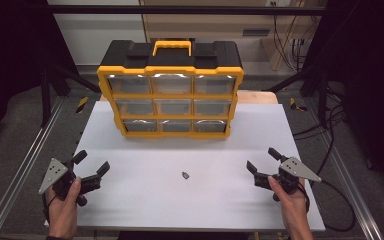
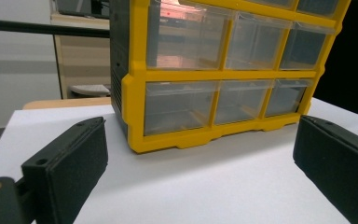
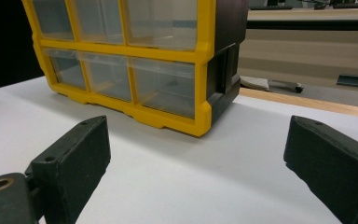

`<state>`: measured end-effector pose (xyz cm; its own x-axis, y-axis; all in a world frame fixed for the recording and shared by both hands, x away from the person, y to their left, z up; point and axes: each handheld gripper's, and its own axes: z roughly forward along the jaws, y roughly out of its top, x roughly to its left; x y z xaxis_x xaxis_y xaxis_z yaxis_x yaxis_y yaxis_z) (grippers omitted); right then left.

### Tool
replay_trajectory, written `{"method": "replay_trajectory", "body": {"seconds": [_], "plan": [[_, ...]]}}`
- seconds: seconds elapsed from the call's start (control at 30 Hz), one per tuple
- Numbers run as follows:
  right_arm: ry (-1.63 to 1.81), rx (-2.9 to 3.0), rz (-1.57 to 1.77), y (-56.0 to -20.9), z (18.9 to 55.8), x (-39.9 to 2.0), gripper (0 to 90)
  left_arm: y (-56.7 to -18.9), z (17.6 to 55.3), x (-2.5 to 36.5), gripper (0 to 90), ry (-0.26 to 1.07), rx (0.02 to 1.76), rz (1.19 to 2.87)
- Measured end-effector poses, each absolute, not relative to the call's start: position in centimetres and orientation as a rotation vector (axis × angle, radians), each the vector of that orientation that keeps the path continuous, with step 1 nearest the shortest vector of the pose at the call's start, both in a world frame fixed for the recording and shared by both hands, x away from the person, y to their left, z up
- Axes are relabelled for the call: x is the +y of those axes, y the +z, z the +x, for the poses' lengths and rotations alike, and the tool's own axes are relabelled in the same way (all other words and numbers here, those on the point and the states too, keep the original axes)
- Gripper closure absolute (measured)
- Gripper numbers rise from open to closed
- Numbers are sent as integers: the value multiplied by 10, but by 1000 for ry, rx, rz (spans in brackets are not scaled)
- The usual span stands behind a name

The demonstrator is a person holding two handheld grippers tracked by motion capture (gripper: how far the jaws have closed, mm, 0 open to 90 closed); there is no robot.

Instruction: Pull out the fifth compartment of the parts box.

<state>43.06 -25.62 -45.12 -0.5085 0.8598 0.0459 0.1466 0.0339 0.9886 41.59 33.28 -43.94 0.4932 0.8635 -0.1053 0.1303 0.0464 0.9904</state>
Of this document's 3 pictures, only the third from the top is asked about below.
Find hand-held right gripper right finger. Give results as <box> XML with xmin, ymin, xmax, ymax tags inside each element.
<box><xmin>282</xmin><ymin>115</ymin><xmax>358</xmax><ymax>224</ymax></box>

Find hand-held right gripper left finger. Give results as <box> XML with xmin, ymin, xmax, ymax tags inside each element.
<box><xmin>27</xmin><ymin>115</ymin><xmax>112</xmax><ymax>224</ymax></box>

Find clear plastic organizer drawer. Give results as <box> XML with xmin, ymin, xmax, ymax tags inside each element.
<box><xmin>73</xmin><ymin>0</ymin><xmax>126</xmax><ymax>45</ymax></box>

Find yellow and black organizer cabinet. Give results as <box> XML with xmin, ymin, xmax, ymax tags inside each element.
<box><xmin>21</xmin><ymin>0</ymin><xmax>250</xmax><ymax>138</ymax></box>

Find wooden table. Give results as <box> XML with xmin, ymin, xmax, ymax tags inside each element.
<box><xmin>238</xmin><ymin>87</ymin><xmax>358</xmax><ymax>120</ymax></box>

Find set of clear drawers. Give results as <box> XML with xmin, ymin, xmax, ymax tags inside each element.
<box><xmin>32</xmin><ymin>0</ymin><xmax>199</xmax><ymax>119</ymax></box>

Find grey stand foot with wheel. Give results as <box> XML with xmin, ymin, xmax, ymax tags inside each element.
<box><xmin>240</xmin><ymin>75</ymin><xmax>305</xmax><ymax>94</ymax></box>

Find black metal frame bar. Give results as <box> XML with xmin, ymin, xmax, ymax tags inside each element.
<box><xmin>246</xmin><ymin>19</ymin><xmax>358</xmax><ymax>32</ymax></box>

